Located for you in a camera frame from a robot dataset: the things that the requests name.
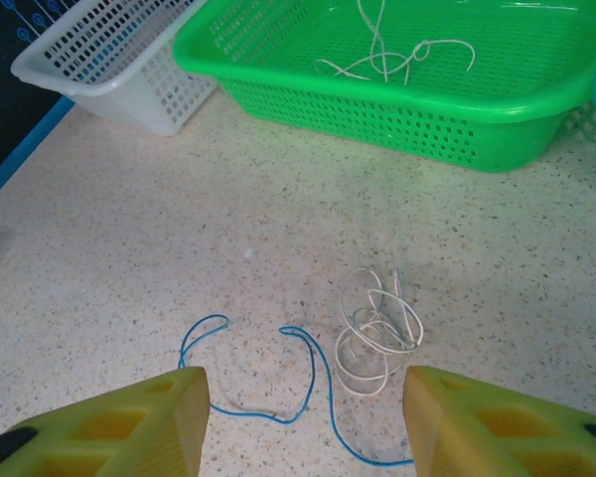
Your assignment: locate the thin white cable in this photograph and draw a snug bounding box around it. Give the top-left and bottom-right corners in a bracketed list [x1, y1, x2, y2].
[313, 0, 478, 86]
[335, 266, 426, 397]

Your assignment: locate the white plastic basket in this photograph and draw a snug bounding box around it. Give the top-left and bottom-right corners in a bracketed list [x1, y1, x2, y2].
[10, 0, 221, 138]

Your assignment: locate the thin blue cable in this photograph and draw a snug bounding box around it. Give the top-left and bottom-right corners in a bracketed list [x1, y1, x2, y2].
[178, 313, 416, 469]

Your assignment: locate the green plastic basket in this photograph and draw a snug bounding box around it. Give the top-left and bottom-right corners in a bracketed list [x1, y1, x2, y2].
[171, 0, 596, 175]

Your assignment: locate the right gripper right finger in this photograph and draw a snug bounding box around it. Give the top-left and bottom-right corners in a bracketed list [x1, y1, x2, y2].
[404, 366, 596, 477]

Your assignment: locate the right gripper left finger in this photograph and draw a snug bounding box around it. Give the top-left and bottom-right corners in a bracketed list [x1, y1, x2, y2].
[0, 366, 212, 477]

